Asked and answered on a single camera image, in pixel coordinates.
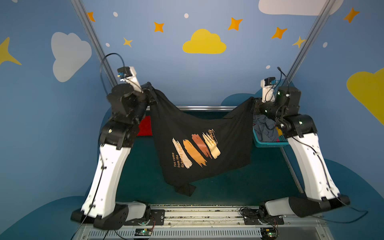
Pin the left green circuit board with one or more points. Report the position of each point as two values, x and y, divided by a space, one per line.
143 232

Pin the grey t shirt in basket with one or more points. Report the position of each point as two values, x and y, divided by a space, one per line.
265 129

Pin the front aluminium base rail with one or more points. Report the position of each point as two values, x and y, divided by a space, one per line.
211 223

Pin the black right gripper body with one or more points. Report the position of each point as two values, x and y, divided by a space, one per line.
258 104

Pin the yellow garment in basket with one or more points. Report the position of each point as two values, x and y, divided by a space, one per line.
280 133

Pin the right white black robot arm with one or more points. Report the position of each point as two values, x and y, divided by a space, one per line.
321 193

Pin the right green circuit board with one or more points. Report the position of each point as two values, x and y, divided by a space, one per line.
269 234

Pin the red folded t shirt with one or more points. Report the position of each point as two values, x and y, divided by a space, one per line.
145 127

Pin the right aluminium corner post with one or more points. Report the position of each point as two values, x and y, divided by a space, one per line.
311 38

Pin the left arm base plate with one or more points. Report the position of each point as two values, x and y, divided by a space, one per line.
155 217

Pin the horizontal aluminium frame rail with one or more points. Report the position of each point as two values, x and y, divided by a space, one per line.
202 108

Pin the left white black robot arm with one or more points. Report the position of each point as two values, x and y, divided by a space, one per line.
129 105

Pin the left aluminium corner post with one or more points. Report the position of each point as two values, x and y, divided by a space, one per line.
87 24

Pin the aluminium corner post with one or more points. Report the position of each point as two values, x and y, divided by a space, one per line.
311 38
87 24

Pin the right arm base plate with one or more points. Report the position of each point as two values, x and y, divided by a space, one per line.
259 217

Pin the right side floor rail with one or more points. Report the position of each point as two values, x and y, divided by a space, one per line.
294 167

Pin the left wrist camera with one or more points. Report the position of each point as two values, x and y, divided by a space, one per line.
129 75

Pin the green circuit board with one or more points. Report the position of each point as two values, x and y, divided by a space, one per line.
143 232
269 234

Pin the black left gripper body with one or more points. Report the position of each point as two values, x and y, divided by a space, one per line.
148 91

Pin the black printed t shirt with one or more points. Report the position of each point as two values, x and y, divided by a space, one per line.
191 149

